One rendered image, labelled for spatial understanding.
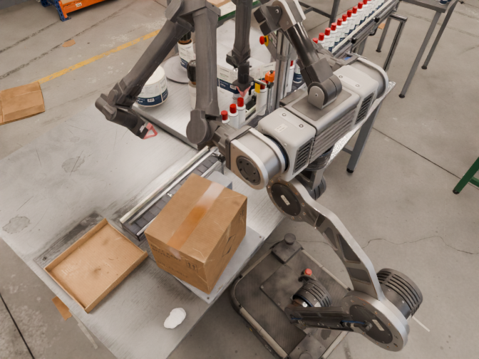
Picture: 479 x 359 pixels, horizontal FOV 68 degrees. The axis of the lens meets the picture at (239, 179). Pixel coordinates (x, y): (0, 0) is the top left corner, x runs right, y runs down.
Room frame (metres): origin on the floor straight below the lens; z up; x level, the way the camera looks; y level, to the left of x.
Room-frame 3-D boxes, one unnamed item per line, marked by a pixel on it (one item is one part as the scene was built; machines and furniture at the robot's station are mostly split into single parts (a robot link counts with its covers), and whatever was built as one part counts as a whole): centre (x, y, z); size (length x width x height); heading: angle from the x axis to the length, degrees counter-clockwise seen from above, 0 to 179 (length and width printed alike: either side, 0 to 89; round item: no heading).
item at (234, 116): (1.32, 0.03, 0.98); 0.05 x 0.05 x 0.20
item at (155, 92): (1.65, 0.51, 0.95); 0.20 x 0.20 x 0.14
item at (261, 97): (1.50, -0.11, 0.98); 0.05 x 0.05 x 0.20
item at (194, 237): (0.68, 0.15, 0.99); 0.30 x 0.24 x 0.27; 152
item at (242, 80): (1.48, -0.01, 1.13); 0.10 x 0.07 x 0.07; 142
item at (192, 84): (1.53, 0.22, 1.03); 0.09 x 0.09 x 0.30
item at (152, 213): (1.41, -0.04, 0.86); 1.65 x 0.08 x 0.04; 142
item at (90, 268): (0.63, 0.57, 0.85); 0.30 x 0.26 x 0.04; 142
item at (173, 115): (1.79, 0.23, 0.86); 0.80 x 0.67 x 0.05; 142
